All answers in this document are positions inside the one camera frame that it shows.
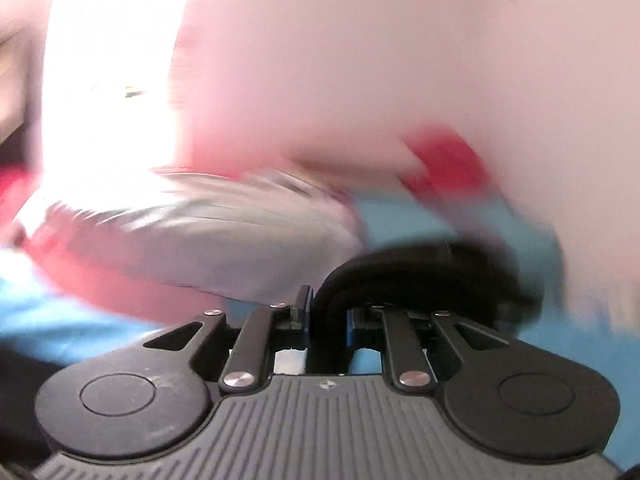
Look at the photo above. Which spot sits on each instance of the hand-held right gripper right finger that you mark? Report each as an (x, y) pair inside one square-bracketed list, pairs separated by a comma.
[(356, 331)]

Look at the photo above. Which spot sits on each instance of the blue leaf-print bedsheet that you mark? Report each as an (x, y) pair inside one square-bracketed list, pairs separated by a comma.
[(410, 220)]

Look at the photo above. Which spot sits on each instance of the red cloth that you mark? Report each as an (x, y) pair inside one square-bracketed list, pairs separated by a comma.
[(447, 160)]

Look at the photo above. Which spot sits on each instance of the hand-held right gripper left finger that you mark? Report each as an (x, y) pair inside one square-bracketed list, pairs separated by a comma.
[(302, 310)]

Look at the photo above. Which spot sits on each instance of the pale grey cloth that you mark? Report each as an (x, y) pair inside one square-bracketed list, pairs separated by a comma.
[(175, 230)]

